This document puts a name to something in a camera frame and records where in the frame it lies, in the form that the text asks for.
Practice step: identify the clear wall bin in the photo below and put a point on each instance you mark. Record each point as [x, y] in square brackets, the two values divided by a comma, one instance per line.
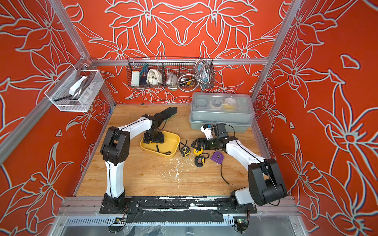
[58, 91]

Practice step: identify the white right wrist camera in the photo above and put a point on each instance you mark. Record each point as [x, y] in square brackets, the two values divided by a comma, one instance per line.
[207, 130]

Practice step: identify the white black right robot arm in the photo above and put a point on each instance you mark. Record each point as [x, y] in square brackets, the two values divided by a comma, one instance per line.
[266, 184]

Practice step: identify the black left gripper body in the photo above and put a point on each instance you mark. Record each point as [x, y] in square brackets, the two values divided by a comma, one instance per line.
[154, 136]

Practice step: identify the white power adapter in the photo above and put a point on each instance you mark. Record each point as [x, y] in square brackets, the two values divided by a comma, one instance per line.
[77, 85]

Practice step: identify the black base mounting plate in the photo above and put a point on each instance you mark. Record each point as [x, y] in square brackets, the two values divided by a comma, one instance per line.
[217, 204]

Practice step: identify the grey storage box clear lid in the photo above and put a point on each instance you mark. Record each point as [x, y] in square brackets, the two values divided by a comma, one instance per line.
[234, 110]

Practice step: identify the black round tape measure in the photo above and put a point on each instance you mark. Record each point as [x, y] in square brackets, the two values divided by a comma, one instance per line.
[200, 159]

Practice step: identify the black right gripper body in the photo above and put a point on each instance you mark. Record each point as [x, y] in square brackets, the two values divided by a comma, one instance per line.
[210, 144]

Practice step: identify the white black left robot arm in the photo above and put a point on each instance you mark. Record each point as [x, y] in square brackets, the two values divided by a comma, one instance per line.
[116, 149]

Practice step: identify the black wire wall basket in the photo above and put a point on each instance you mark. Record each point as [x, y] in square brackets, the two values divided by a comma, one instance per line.
[175, 73]

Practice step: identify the yellow plastic tray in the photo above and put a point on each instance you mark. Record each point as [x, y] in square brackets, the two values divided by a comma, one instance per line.
[167, 149]

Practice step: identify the yellow black tape measure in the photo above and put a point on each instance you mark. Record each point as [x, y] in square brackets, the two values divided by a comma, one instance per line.
[184, 149]

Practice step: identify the purple tape measure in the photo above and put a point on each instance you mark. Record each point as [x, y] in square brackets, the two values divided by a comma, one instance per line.
[218, 158]

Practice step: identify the black green work glove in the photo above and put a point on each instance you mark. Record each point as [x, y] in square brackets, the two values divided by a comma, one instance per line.
[167, 113]

